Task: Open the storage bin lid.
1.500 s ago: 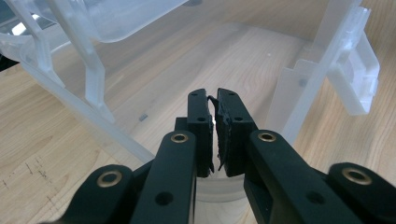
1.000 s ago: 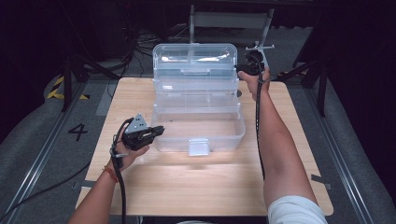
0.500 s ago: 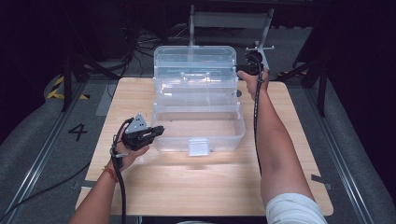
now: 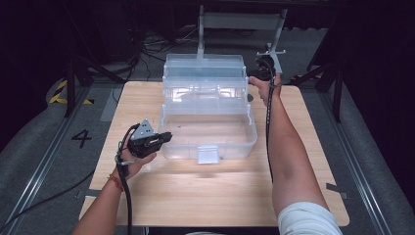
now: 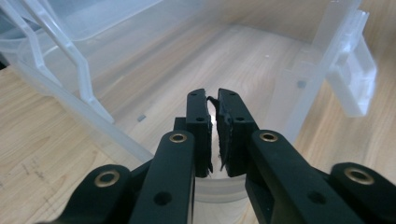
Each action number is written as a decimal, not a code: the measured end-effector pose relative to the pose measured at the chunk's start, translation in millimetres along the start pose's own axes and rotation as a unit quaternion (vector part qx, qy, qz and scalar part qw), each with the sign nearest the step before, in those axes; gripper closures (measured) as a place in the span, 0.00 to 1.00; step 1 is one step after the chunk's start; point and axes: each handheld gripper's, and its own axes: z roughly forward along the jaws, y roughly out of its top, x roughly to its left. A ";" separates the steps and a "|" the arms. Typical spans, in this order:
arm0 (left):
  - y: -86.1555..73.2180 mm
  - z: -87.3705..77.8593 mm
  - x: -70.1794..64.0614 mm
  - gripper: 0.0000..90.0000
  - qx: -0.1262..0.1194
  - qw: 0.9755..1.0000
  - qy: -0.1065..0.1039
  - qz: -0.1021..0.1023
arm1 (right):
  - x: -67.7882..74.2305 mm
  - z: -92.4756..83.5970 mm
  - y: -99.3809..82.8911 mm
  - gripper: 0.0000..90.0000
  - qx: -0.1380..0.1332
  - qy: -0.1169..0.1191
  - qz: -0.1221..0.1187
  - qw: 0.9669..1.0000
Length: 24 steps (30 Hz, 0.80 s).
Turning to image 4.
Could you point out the metal floor rail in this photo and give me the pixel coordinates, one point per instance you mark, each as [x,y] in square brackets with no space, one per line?
[39,163]
[355,163]

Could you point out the grey floor tape piece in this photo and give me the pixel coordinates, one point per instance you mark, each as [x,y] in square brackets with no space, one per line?
[337,191]

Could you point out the person's right hand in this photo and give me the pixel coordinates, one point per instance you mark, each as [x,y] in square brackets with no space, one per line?
[266,89]

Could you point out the person's white shirt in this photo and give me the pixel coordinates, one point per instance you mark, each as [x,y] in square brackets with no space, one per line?
[308,220]

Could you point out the grey metal table frame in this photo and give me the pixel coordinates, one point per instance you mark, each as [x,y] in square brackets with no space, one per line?
[239,21]

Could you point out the person's left hand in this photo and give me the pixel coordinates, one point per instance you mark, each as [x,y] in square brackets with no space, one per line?
[133,163]

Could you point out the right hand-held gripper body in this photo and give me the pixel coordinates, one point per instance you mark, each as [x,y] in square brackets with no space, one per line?
[267,63]

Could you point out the yellow black floor tape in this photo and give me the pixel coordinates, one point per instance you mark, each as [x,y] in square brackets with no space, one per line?
[58,94]

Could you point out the clear plastic storage box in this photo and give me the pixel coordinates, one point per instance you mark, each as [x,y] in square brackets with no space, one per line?
[208,130]

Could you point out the black tripod stand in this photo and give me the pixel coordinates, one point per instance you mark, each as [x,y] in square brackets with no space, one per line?
[70,84]
[337,91]

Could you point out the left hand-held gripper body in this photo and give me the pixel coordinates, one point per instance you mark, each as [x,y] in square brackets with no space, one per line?
[143,143]

